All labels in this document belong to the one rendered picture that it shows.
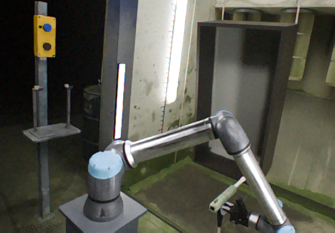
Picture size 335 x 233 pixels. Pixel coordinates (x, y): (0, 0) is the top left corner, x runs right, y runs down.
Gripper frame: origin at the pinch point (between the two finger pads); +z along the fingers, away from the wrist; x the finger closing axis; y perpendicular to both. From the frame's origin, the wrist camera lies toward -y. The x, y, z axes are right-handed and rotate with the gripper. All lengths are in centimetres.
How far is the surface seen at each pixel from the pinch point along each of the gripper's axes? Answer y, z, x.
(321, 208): 47, -54, 118
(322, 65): -86, -30, 182
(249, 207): 49, 3, 78
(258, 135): -26, 1, 74
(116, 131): -28, 94, -6
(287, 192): 43, -22, 119
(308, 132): -14, -29, 157
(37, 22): -110, 104, -58
